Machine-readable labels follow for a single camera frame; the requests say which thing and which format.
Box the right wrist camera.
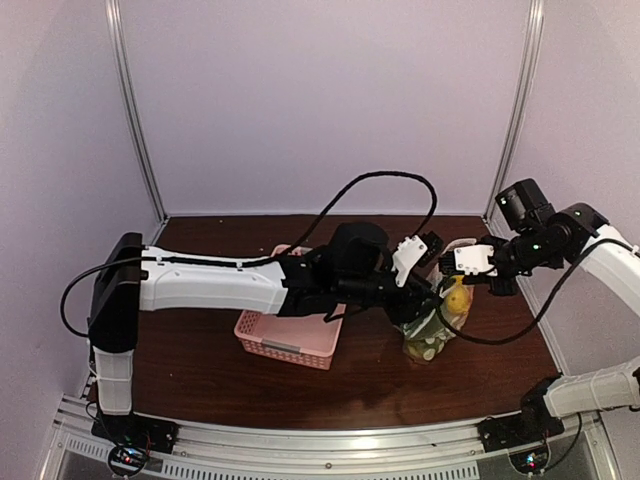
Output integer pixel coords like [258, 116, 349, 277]
[438, 244, 497, 276]

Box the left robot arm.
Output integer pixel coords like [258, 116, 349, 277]
[88, 222, 443, 444]

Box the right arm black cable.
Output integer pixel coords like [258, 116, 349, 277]
[434, 239, 631, 345]

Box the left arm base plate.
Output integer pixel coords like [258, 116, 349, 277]
[91, 404, 179, 454]

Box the yellow lemon toy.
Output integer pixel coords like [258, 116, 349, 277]
[445, 285, 473, 316]

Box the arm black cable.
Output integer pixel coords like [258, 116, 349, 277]
[294, 170, 438, 256]
[434, 239, 631, 345]

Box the aluminium corner post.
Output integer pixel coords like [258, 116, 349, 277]
[483, 0, 545, 225]
[105, 0, 168, 223]

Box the right circuit board with LEDs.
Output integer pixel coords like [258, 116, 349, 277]
[509, 447, 550, 475]

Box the front aluminium frame rail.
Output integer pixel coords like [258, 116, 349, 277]
[35, 395, 622, 479]

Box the right aluminium corner post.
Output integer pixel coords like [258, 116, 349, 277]
[483, 0, 545, 225]

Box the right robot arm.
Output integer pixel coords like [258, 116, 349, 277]
[490, 178, 639, 442]

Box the pink perforated plastic basket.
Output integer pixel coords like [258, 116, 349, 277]
[234, 274, 342, 370]

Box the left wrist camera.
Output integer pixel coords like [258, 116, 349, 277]
[392, 231, 443, 287]

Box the left aluminium corner post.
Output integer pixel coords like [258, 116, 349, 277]
[105, 0, 168, 223]

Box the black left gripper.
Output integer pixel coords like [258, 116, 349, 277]
[337, 257, 445, 325]

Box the left circuit board with LEDs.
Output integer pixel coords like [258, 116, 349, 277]
[107, 446, 150, 477]

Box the clear zip top bag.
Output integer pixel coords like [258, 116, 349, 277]
[399, 238, 476, 365]

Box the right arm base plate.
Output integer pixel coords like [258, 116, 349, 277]
[477, 413, 565, 453]

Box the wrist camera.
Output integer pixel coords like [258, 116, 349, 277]
[392, 231, 443, 287]
[438, 244, 497, 276]

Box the circuit board with leds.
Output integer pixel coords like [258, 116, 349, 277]
[509, 447, 550, 475]
[107, 446, 150, 477]

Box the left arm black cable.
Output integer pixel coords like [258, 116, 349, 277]
[294, 170, 438, 256]

